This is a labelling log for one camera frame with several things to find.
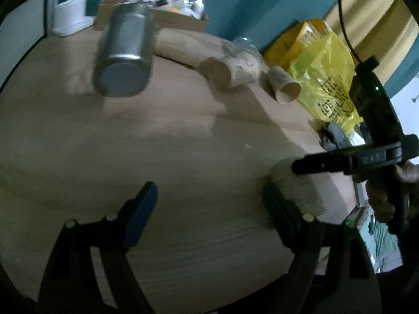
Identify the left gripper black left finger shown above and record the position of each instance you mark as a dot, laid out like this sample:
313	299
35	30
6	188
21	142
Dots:
69	283

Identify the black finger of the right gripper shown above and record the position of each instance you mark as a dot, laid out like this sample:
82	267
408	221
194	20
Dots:
332	161

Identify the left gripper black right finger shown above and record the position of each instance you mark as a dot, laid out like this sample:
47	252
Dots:
331	271

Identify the patterned paper cup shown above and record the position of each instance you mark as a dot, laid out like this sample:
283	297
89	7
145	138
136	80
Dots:
234	70

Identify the brown paper cup front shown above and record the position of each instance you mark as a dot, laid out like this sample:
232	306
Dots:
280	85

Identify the plain brown paper cup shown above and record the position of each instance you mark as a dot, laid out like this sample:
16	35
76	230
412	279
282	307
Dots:
184	47

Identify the person's right hand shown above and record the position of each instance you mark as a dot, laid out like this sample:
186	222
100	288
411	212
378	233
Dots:
384	186

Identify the grey cloth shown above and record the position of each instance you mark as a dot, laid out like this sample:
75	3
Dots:
332	137

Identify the yellow plastic shopping bag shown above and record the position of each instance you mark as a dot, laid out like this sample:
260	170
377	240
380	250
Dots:
325	70

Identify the orange paper package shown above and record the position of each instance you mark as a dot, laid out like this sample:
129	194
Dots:
290	44

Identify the yellow curtain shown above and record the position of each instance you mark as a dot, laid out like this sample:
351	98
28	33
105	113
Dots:
387	30

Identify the crumpled clear plastic wrap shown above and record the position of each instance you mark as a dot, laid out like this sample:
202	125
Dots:
240	44

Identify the brown cardboard box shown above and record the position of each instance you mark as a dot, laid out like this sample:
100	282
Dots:
162	18

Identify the grey metal tumbler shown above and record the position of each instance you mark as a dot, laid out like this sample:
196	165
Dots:
124	56

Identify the white desk lamp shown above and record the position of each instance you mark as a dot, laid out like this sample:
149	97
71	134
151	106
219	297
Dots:
67	18

